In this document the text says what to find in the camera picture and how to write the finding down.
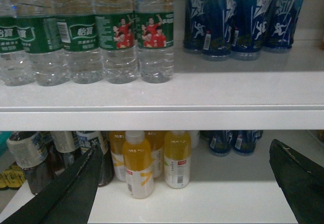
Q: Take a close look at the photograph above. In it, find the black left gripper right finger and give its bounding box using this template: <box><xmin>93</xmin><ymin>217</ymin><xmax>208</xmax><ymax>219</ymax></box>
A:
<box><xmin>269</xmin><ymin>139</ymin><xmax>323</xmax><ymax>223</ymax></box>

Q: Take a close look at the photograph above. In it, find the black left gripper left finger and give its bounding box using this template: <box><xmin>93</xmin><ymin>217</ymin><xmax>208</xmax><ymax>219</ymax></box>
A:
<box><xmin>2</xmin><ymin>146</ymin><xmax>101</xmax><ymax>223</ymax></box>

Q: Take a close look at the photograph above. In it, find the water bottle far left back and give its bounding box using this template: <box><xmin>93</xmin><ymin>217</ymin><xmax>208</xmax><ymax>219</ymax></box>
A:
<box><xmin>1</xmin><ymin>0</ymin><xmax>35</xmax><ymax>86</ymax></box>

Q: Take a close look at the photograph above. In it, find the water bottle behind front one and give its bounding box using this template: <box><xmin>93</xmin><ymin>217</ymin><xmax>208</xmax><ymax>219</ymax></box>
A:
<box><xmin>53</xmin><ymin>0</ymin><xmax>103</xmax><ymax>84</ymax></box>

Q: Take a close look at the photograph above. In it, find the blue sports drink bottle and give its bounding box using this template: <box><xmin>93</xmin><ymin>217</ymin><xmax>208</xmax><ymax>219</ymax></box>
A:
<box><xmin>183</xmin><ymin>0</ymin><xmax>206</xmax><ymax>54</ymax></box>
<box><xmin>202</xmin><ymin>0</ymin><xmax>236</xmax><ymax>61</ymax></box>
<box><xmin>231</xmin><ymin>0</ymin><xmax>272</xmax><ymax>61</ymax></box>
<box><xmin>263</xmin><ymin>0</ymin><xmax>304</xmax><ymax>54</ymax></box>

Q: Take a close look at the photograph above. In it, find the water bottle at left edge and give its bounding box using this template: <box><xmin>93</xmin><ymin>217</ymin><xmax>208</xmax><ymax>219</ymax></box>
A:
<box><xmin>10</xmin><ymin>0</ymin><xmax>70</xmax><ymax>86</ymax></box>

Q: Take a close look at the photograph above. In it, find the water bottle green red label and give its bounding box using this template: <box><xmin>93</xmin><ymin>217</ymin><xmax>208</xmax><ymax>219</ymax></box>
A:
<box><xmin>93</xmin><ymin>0</ymin><xmax>138</xmax><ymax>84</ymax></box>

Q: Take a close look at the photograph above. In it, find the front water bottle green label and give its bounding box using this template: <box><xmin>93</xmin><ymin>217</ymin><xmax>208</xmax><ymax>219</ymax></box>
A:
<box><xmin>135</xmin><ymin>0</ymin><xmax>174</xmax><ymax>84</ymax></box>

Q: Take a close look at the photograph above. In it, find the dark oolong tea bottle middle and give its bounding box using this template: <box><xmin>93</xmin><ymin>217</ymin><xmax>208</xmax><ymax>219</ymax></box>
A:
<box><xmin>50</xmin><ymin>131</ymin><xmax>82</xmax><ymax>176</ymax></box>

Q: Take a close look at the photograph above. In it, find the dark oolong tea bottle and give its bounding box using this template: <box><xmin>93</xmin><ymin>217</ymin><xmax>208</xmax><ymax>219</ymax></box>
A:
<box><xmin>50</xmin><ymin>131</ymin><xmax>82</xmax><ymax>176</ymax></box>
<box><xmin>7</xmin><ymin>131</ymin><xmax>56</xmax><ymax>195</ymax></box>
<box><xmin>76</xmin><ymin>131</ymin><xmax>114</xmax><ymax>187</ymax></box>

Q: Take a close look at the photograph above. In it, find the dark oolong tea bottle right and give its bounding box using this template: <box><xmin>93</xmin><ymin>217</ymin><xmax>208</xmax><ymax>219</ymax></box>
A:
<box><xmin>76</xmin><ymin>131</ymin><xmax>114</xmax><ymax>187</ymax></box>

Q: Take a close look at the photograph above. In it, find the dark oolong tea bottle left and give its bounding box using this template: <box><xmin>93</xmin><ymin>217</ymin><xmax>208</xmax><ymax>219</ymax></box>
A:
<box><xmin>7</xmin><ymin>131</ymin><xmax>56</xmax><ymax>195</ymax></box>

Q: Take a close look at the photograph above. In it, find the orange juice bottle back left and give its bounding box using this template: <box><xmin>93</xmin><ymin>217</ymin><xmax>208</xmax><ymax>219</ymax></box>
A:
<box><xmin>109</xmin><ymin>131</ymin><xmax>126</xmax><ymax>181</ymax></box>

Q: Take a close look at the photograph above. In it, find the orange juice bottle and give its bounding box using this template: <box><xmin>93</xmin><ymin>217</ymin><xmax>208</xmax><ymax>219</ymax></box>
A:
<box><xmin>123</xmin><ymin>131</ymin><xmax>154</xmax><ymax>199</ymax></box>
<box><xmin>164</xmin><ymin>131</ymin><xmax>191</xmax><ymax>189</ymax></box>
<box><xmin>109</xmin><ymin>131</ymin><xmax>126</xmax><ymax>181</ymax></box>

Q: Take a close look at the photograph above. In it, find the orange juice bottle front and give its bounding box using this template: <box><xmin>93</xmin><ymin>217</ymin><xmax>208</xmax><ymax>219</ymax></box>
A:
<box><xmin>123</xmin><ymin>131</ymin><xmax>154</xmax><ymax>199</ymax></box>

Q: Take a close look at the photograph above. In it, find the orange juice bottle right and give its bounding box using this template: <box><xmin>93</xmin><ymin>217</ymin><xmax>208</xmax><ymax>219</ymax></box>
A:
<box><xmin>164</xmin><ymin>131</ymin><xmax>191</xmax><ymax>189</ymax></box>

